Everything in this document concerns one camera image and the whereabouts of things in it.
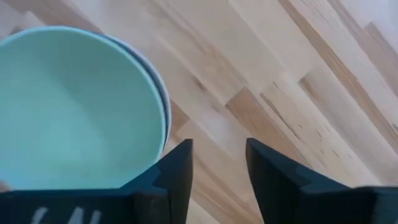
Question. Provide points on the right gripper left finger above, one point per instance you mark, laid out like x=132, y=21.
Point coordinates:
x=168, y=186

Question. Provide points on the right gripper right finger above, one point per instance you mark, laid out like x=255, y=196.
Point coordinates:
x=289, y=193

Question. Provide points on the white bowl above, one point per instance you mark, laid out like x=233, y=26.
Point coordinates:
x=168, y=105

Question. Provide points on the mint green bowl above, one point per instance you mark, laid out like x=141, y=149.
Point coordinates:
x=77, y=109

